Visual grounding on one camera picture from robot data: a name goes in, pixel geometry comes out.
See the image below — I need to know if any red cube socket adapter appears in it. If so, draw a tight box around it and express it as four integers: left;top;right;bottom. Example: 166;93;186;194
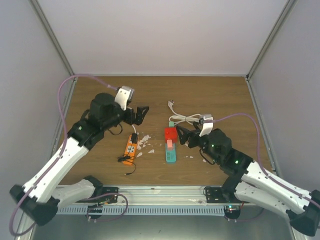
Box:
164;127;178;144

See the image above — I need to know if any pink plug adapter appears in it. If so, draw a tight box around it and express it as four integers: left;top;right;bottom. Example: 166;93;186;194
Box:
166;139;174;151

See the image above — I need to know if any green plug adapter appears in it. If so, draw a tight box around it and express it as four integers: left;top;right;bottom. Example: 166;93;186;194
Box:
168;121;175;127

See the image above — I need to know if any white cord of teal strip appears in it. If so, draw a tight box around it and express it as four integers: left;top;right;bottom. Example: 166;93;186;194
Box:
167;99;203;126

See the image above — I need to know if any teal power strip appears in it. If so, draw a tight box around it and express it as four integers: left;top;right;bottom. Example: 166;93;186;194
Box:
165;143;177;164

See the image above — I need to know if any black power adapter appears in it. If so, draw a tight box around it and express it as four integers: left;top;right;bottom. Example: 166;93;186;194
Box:
131;133;138;144

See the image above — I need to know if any orange power strip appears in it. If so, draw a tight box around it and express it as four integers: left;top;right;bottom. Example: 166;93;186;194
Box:
122;134;138;165

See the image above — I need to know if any black adapter cable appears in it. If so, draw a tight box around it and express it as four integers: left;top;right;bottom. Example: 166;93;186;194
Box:
117;142;137;176

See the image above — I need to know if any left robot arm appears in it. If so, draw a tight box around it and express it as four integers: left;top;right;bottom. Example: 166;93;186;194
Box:
9;92;149;226

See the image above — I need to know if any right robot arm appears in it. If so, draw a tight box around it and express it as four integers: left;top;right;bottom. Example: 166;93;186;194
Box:
176;126;320;237

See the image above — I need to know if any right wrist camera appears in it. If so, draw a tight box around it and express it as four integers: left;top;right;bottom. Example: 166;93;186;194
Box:
199;114;214;137

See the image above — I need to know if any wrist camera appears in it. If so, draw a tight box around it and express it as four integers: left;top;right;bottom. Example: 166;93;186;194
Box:
114;85;135;111
199;114;214;137

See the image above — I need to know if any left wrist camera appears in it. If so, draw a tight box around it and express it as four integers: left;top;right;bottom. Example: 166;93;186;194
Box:
114;85;135;111

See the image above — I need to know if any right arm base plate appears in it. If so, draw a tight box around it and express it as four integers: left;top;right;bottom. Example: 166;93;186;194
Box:
203;186;241;204

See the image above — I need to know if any aluminium front rail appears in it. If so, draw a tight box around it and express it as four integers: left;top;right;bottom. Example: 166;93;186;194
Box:
57;184;256;205

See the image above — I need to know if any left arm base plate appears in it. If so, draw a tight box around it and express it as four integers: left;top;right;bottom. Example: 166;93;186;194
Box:
77;186;119;204

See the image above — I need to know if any left aluminium frame post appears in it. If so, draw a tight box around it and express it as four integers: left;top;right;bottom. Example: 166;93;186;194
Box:
28;0;77;81

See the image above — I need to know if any aluminium frame post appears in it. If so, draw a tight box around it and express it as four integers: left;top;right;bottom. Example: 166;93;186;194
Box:
28;0;77;81
244;0;297;81

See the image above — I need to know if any grey slotted cable duct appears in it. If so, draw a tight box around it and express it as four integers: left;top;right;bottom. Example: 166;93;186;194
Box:
57;205;225;217

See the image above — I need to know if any right aluminium frame post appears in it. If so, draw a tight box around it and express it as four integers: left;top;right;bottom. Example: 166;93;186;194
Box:
244;0;297;81

